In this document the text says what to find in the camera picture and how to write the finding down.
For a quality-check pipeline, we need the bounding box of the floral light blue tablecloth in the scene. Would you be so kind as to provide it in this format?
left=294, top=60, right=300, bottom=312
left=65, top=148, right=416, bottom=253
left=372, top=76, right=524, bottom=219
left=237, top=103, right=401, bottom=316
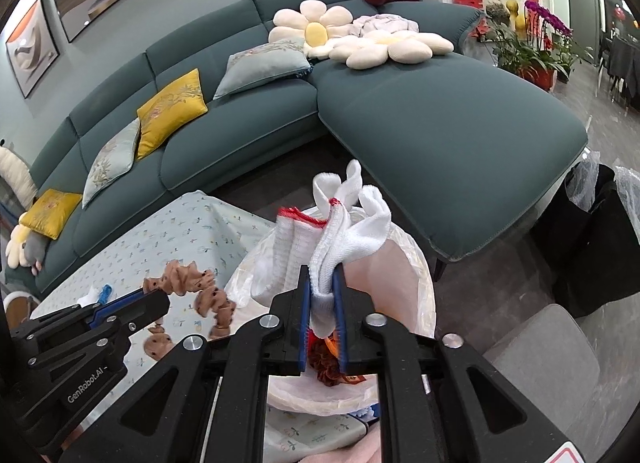
left=35, top=191, right=369, bottom=462

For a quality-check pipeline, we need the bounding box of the flat white daisy cushion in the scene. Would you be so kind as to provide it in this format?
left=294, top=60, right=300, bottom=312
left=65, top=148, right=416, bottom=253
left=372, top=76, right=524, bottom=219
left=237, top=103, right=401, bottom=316
left=329, top=31, right=454, bottom=71

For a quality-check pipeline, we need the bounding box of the black bin with plastic bag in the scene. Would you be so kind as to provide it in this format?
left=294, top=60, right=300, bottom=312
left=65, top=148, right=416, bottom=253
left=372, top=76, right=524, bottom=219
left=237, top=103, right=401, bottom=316
left=530, top=151, right=639, bottom=318

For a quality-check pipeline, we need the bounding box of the white knit glove red cuff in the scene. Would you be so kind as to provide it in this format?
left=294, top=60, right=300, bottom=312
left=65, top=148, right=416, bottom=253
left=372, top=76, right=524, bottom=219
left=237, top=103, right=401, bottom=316
left=252, top=160, right=392, bottom=339

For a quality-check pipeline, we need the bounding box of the light green cushion left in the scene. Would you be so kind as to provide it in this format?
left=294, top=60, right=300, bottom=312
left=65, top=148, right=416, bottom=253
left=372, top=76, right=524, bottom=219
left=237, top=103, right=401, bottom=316
left=81, top=118, right=141, bottom=209

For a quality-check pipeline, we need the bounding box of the abstract framed picture left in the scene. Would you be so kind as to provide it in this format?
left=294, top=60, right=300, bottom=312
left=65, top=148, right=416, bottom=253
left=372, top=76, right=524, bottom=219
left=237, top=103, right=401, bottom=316
left=6, top=0, right=60, bottom=98

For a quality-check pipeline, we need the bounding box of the blue measuring tape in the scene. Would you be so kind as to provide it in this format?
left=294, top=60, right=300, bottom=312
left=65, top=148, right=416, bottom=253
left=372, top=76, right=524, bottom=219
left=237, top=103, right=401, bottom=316
left=98, top=284, right=113, bottom=305

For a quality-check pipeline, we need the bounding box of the purple orchid plant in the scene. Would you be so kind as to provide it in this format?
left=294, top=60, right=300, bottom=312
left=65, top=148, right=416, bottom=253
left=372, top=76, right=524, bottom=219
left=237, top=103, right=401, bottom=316
left=525, top=0, right=573, bottom=38

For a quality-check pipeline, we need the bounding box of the grey upholstered stool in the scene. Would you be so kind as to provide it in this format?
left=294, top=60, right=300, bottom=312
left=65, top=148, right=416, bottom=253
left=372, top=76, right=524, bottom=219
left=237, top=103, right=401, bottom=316
left=484, top=304, right=600, bottom=455

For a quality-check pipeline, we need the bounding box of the yellow embroidered cushion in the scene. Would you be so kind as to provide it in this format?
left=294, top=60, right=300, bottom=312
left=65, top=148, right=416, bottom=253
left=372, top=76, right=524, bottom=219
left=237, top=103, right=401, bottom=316
left=20, top=188, right=82, bottom=240
left=136, top=69, right=208, bottom=161

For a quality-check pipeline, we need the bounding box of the pink folded blanket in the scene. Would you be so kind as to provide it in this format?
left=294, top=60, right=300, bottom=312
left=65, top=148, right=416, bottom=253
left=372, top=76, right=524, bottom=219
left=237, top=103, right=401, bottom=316
left=348, top=14, right=420, bottom=38

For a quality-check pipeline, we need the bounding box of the potted green plant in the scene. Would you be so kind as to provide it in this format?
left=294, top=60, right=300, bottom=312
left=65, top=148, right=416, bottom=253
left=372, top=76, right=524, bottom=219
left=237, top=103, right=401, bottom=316
left=488, top=17, right=591, bottom=93

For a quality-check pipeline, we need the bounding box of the small daisy cushion left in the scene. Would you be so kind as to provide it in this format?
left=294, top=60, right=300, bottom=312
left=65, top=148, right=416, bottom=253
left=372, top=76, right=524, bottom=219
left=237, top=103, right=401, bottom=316
left=6, top=224, right=30, bottom=269

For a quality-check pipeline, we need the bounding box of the grey plush toy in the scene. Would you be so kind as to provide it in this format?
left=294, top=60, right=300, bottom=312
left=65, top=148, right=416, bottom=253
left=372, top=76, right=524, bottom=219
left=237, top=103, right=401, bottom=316
left=23, top=231, right=50, bottom=275

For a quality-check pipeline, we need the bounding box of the light green cushion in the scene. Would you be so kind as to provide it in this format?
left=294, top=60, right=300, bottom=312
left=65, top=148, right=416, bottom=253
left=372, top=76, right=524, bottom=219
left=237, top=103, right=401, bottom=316
left=81, top=118, right=141, bottom=209
left=213, top=38, right=312, bottom=100

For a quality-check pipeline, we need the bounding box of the yellow embroidered cushion left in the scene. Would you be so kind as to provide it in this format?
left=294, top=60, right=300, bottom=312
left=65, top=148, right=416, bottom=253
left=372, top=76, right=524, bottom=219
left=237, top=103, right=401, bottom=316
left=20, top=188, right=82, bottom=240

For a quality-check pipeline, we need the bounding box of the dark green sectional sofa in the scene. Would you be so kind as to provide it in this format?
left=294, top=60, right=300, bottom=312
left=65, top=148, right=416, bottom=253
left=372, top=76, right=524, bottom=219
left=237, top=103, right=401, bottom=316
left=32, top=0, right=588, bottom=295

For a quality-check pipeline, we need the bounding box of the upright white daisy cushion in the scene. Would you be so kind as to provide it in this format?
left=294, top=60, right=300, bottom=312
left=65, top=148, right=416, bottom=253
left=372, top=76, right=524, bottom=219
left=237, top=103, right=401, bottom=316
left=268, top=0, right=354, bottom=60

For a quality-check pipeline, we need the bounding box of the white textured cloth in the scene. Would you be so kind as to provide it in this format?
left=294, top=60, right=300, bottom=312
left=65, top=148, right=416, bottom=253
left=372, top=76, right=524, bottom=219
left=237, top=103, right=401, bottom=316
left=77, top=285, right=102, bottom=307

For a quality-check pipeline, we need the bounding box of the light green cushion right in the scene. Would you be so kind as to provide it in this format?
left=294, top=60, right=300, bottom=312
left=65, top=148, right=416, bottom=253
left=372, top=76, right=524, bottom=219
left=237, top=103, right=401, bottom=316
left=213, top=38, right=312, bottom=100

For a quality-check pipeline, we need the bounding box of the round wooden side table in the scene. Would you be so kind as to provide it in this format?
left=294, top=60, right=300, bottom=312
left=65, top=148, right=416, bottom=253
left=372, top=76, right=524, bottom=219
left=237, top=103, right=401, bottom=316
left=3, top=291, right=40, bottom=330

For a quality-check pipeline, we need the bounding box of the yellow embroidered cushion centre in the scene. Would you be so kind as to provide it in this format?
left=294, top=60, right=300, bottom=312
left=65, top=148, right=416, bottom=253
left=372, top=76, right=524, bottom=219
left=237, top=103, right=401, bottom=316
left=136, top=69, right=208, bottom=161

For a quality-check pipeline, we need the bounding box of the white plush animal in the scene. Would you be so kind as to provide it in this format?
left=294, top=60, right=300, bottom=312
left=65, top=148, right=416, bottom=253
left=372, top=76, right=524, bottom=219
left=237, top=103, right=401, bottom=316
left=0, top=146, right=37, bottom=210

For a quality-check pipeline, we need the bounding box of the trash bin with white liner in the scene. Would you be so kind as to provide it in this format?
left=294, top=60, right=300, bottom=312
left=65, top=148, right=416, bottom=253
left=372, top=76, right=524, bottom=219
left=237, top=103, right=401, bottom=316
left=224, top=224, right=436, bottom=417

